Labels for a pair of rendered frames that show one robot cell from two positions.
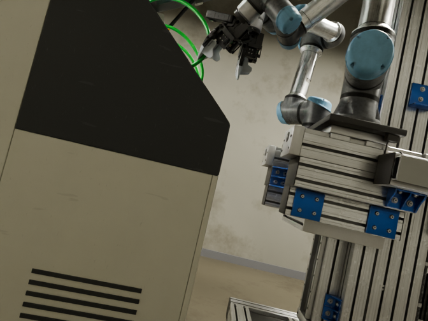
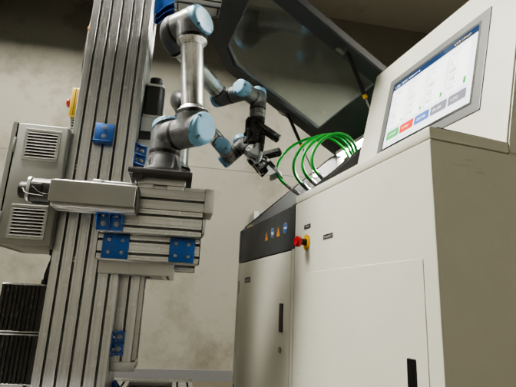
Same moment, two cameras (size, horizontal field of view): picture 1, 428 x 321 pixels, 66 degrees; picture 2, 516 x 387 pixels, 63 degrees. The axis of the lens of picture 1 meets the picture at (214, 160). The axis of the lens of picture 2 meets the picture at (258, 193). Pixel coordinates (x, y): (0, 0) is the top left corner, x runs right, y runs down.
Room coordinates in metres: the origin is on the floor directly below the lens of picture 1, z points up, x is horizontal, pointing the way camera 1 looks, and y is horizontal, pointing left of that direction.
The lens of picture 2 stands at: (3.10, -0.38, 0.59)
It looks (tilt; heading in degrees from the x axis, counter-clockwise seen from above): 15 degrees up; 168
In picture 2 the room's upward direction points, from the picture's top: 3 degrees clockwise
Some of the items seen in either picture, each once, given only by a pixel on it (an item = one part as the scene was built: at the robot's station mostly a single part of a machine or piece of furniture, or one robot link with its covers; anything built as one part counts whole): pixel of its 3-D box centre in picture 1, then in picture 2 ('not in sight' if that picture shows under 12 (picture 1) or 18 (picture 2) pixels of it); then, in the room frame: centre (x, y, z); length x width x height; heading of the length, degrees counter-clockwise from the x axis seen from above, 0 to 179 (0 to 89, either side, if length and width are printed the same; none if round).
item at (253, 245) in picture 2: not in sight; (266, 239); (1.31, 0.04, 0.87); 0.62 x 0.04 x 0.16; 7
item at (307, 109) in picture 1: (316, 112); (167, 136); (1.53, -0.42, 1.20); 0.13 x 0.12 x 0.14; 44
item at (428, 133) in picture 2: not in sight; (378, 180); (1.99, 0.21, 0.96); 0.70 x 0.22 x 0.03; 7
